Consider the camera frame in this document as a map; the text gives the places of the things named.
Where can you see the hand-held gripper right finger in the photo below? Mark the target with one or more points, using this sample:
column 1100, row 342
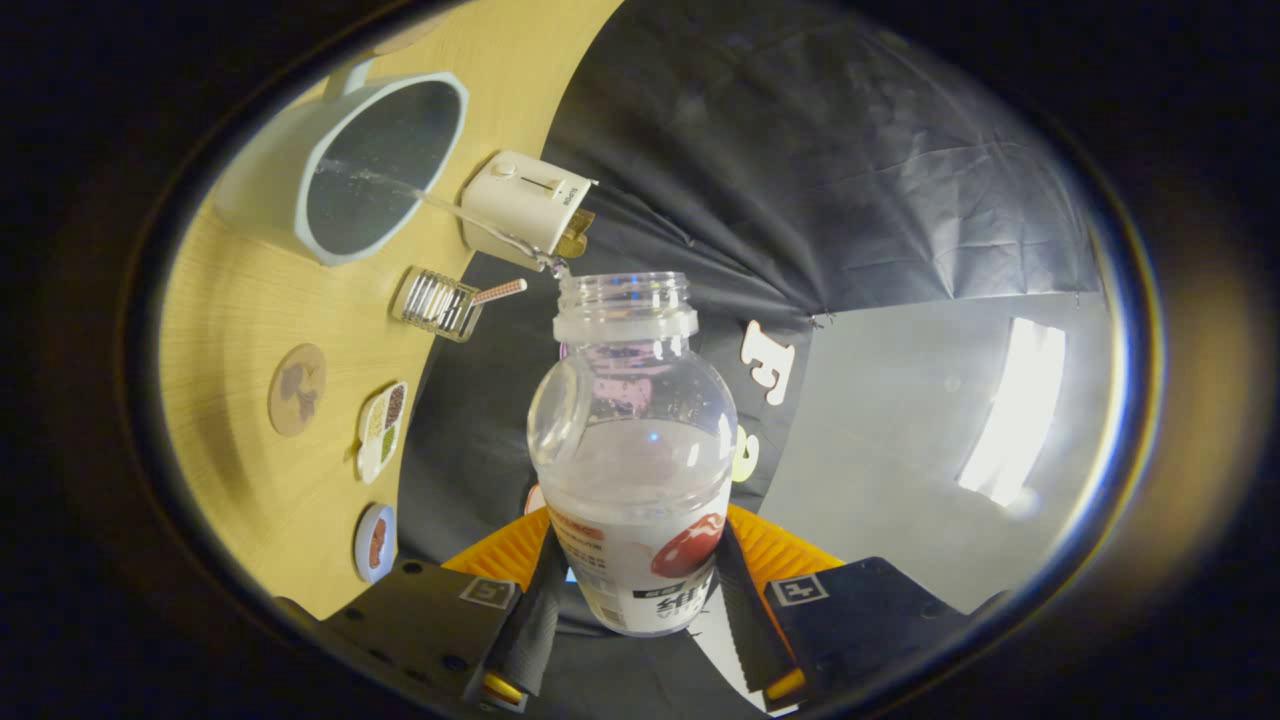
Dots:
column 750, row 630

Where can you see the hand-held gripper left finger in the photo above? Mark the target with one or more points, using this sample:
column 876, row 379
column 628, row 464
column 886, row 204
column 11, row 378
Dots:
column 535, row 630

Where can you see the clear plastic juice bottle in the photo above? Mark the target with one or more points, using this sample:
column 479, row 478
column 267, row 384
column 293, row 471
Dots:
column 632, row 490

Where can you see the round printed coaster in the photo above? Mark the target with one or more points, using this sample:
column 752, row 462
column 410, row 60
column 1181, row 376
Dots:
column 297, row 390

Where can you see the brown meat piece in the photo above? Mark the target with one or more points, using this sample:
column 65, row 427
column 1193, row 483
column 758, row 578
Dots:
column 380, row 532
column 375, row 556

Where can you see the pale blue plate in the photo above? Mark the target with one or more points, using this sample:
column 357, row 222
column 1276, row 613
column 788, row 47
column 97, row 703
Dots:
column 362, row 548

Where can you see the white divided bean tray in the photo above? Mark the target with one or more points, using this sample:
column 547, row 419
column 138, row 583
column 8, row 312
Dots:
column 382, row 432

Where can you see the ceiling light panel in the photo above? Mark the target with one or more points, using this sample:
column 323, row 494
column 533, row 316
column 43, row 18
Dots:
column 1010, row 410

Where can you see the red striped straw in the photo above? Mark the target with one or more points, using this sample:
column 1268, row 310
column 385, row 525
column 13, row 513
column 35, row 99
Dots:
column 500, row 291

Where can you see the brown toast slices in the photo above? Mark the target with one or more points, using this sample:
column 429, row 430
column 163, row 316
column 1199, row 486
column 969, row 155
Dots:
column 576, row 235

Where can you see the cream white toaster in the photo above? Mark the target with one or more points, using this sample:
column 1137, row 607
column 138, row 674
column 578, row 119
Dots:
column 520, row 200

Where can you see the wooden table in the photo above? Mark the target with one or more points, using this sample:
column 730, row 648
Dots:
column 240, row 310

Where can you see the black backdrop cloth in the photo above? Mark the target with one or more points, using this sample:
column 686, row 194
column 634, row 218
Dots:
column 800, row 160

